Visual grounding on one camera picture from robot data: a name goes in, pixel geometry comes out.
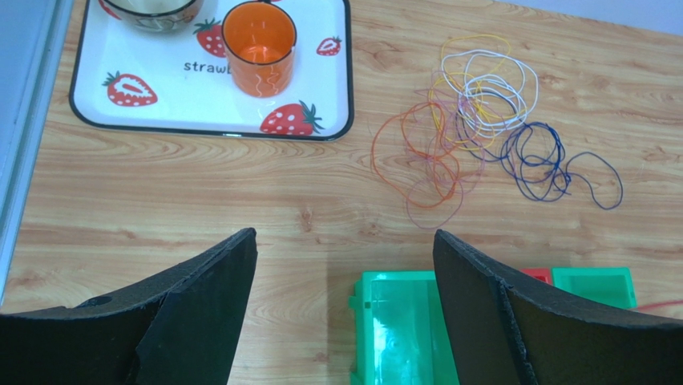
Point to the left green plastic bin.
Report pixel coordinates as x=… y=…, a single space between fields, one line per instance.
x=401 y=335

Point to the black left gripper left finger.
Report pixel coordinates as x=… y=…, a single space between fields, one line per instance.
x=179 y=326

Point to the white strawberry tray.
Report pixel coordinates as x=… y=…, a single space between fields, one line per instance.
x=126 y=78

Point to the ceramic bowl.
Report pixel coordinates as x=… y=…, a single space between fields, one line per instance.
x=154 y=15

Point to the green plastic bin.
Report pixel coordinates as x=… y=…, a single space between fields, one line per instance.
x=401 y=335
x=611 y=286

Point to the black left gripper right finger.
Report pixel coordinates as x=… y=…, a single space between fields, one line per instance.
x=506 y=327

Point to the red plastic bin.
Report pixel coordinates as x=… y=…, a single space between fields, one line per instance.
x=542 y=274

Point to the right green plastic bin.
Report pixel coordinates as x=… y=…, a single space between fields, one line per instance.
x=611 y=286

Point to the orange glass cup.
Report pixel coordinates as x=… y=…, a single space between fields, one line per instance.
x=260 y=40

